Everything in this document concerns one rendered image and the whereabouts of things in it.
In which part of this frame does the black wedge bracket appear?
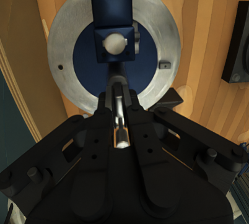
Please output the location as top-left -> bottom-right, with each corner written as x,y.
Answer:
148,87 -> 185,113

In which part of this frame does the thin black rod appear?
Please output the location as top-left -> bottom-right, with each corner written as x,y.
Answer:
7,202 -> 14,224

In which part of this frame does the silver round base plate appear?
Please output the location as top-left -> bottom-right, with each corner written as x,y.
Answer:
46,0 -> 181,114

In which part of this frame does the steel spindle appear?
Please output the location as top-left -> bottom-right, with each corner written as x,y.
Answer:
108,61 -> 131,149

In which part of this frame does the black cradle box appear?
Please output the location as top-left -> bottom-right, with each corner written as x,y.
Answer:
221,0 -> 249,84

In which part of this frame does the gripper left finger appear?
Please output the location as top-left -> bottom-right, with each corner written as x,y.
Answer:
0,85 -> 115,222

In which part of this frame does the silver latch lever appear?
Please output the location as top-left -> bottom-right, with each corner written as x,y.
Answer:
132,20 -> 141,54

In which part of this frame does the small grey stop block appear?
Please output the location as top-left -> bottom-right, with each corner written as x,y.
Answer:
159,60 -> 171,70

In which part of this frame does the blue round disc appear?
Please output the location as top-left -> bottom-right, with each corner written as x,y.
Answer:
72,22 -> 159,98

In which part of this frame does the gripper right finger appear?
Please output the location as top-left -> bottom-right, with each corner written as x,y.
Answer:
120,84 -> 249,216

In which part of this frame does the white plunger knob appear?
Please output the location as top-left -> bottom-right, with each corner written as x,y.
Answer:
102,32 -> 128,56

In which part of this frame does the blue frame block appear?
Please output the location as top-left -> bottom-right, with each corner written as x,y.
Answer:
90,0 -> 136,64

